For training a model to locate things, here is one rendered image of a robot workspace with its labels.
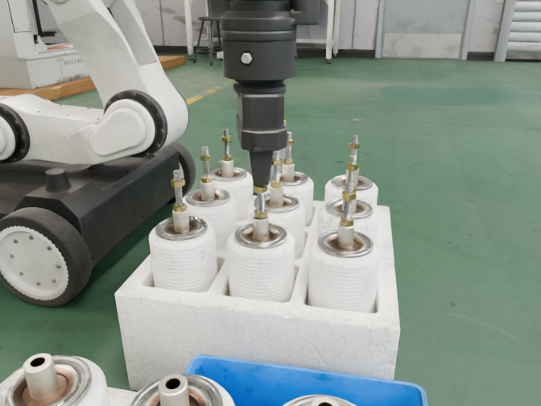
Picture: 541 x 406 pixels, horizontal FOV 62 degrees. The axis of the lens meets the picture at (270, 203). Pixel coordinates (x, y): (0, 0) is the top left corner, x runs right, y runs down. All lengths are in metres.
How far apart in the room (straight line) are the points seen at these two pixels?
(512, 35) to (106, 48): 5.09
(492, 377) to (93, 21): 0.95
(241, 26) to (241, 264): 0.30
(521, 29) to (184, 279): 5.35
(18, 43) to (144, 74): 2.32
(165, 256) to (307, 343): 0.23
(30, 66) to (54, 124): 2.12
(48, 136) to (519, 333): 1.05
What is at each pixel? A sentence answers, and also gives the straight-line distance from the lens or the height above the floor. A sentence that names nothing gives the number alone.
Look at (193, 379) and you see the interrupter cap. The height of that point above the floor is 0.25.
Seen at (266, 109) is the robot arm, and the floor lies 0.44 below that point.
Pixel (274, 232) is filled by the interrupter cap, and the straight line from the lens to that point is 0.65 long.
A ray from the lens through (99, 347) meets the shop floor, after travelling 0.89.
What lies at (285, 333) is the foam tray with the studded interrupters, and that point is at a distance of 0.63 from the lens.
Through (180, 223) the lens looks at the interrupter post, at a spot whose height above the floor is 0.26.
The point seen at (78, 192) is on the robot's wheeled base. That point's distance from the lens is 0.99.
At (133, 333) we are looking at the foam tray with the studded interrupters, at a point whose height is 0.11.
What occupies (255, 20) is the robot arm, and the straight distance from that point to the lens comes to 0.53.
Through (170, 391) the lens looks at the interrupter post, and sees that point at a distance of 0.38.
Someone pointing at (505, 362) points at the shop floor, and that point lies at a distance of 0.90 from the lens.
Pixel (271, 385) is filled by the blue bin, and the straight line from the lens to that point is 0.65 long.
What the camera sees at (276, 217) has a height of 0.25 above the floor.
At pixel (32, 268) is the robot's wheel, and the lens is 1.01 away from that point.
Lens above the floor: 0.55
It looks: 23 degrees down
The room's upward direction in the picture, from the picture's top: straight up
